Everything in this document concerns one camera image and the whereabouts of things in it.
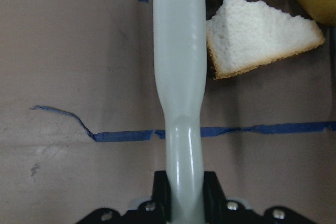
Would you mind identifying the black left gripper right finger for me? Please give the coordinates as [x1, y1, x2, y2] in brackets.
[203, 171, 226, 223]

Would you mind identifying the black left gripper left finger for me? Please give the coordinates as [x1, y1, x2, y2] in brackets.
[151, 171, 171, 223]

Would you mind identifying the triangular white bread slice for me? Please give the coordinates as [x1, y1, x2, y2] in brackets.
[206, 0, 326, 79]

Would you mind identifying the pale green hand brush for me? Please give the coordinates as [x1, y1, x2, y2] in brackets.
[153, 0, 207, 223]

